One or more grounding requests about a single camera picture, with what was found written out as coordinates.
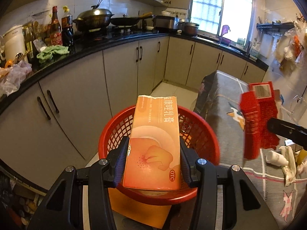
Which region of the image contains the white plastic bottle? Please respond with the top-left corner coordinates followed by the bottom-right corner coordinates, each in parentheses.
top-left (265, 151), bottom-right (289, 167)

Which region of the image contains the red cigarette carton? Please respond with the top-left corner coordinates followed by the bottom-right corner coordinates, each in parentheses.
top-left (239, 81), bottom-right (279, 160)

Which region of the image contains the orange ointment box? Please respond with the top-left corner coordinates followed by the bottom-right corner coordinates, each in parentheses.
top-left (122, 95), bottom-right (181, 191)

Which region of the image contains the clear glass jug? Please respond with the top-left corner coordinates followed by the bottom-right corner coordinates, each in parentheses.
top-left (290, 95), bottom-right (306, 123)

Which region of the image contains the white crumpled plastic bag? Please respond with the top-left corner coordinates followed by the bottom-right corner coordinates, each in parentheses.
top-left (279, 146), bottom-right (297, 187)

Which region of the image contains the orange paper sheet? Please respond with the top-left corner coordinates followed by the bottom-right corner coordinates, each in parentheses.
top-left (108, 188), bottom-right (171, 229)

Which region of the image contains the red plastic mesh basket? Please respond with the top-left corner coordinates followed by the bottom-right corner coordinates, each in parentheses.
top-left (98, 105), bottom-right (220, 206)

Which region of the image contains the grey patterned tablecloth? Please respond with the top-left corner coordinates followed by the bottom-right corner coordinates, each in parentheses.
top-left (194, 71), bottom-right (306, 229)

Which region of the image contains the purple plastic bag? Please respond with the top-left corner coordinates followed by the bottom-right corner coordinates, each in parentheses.
top-left (221, 25), bottom-right (230, 37)

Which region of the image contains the dark cooking pot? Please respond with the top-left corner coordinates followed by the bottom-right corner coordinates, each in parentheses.
top-left (183, 22), bottom-right (199, 37)

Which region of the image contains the green cloth rag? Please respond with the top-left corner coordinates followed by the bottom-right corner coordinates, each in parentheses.
top-left (36, 45), bottom-right (70, 63)

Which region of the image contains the red label sauce bottle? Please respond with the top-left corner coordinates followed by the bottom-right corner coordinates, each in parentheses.
top-left (50, 6), bottom-right (62, 45)

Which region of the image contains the white electric kettle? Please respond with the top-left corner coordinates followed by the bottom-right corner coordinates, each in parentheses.
top-left (1, 25), bottom-right (26, 61)

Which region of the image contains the silver rice cooker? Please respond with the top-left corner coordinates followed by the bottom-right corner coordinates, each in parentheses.
top-left (153, 16), bottom-right (180, 30)

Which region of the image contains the dark soy sauce bottle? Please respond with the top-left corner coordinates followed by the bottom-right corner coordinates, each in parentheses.
top-left (61, 6), bottom-right (74, 48)

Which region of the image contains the steel wok with lid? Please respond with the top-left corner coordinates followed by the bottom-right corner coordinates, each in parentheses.
top-left (73, 0), bottom-right (113, 32)

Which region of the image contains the black frying pan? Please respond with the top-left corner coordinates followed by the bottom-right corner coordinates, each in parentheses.
top-left (110, 12), bottom-right (153, 26)

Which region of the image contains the black wall shelf rack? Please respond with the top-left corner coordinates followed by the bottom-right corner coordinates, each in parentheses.
top-left (257, 22), bottom-right (294, 32)

